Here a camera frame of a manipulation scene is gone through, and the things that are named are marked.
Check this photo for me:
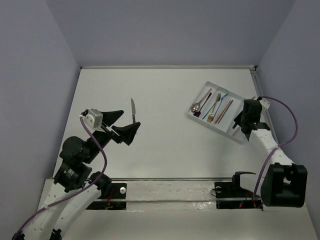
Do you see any blue chopstick diagonal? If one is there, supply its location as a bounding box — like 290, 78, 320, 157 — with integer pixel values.
215, 100, 233, 124

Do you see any silver spoon pink handle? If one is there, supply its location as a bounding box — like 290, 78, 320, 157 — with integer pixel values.
190, 88, 212, 113

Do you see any white divided utensil tray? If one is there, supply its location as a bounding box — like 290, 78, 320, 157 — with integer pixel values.
186, 81, 245, 144

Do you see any orange chopstick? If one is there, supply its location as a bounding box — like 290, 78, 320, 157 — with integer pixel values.
214, 100, 232, 124

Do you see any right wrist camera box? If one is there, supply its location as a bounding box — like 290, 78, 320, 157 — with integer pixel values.
257, 97, 271, 112

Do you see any gold fork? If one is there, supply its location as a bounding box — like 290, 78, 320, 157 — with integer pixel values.
207, 92, 221, 124

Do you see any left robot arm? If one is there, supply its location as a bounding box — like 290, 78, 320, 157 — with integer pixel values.
12, 108, 141, 240

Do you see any aluminium frame rail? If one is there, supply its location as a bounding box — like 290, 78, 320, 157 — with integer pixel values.
80, 65, 256, 71

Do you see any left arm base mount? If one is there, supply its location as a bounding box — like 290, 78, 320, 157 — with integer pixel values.
86, 181, 127, 211

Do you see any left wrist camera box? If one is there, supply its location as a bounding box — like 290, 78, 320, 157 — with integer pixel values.
80, 108, 103, 130

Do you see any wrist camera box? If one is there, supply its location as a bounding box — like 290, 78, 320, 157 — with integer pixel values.
257, 97, 271, 112
80, 108, 103, 130

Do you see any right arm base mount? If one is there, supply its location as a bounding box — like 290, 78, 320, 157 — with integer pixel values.
210, 181, 264, 210

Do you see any purple spoon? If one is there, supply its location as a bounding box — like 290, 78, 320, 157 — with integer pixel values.
193, 92, 212, 118

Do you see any blue fork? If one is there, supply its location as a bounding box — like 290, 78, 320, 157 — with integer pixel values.
213, 93, 229, 119
202, 101, 216, 120

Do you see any silver knife pink handle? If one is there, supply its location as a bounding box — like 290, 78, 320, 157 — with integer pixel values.
232, 127, 241, 137

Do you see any silver knife teal handle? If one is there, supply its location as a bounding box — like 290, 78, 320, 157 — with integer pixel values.
234, 126, 241, 134

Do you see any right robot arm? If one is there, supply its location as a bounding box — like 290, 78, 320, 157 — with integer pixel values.
234, 96, 308, 208

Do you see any silver knife dark handle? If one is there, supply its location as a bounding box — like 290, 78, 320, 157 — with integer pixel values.
130, 98, 136, 123

